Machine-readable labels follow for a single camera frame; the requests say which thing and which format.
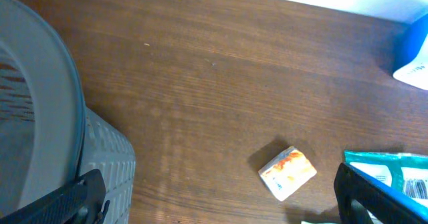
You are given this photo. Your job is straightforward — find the mint green wipes packet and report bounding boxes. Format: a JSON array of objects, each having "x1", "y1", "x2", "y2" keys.
[{"x1": 300, "y1": 221, "x2": 339, "y2": 224}]

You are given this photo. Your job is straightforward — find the grey plastic mesh basket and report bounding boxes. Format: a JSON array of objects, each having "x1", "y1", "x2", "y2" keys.
[{"x1": 1, "y1": 0, "x2": 136, "y2": 223}]

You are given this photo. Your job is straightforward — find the green white long package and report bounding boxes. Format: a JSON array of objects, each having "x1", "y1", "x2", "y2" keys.
[{"x1": 344, "y1": 150, "x2": 427, "y2": 207}]

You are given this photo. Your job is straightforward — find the orange tissue packet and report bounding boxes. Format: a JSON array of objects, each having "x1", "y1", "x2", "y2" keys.
[{"x1": 257, "y1": 146, "x2": 317, "y2": 201}]

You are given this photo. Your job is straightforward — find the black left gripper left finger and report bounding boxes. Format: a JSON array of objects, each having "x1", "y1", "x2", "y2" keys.
[{"x1": 1, "y1": 169, "x2": 110, "y2": 224}]

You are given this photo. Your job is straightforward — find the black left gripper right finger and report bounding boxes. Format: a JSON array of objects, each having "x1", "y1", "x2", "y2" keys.
[{"x1": 334, "y1": 162, "x2": 427, "y2": 224}]

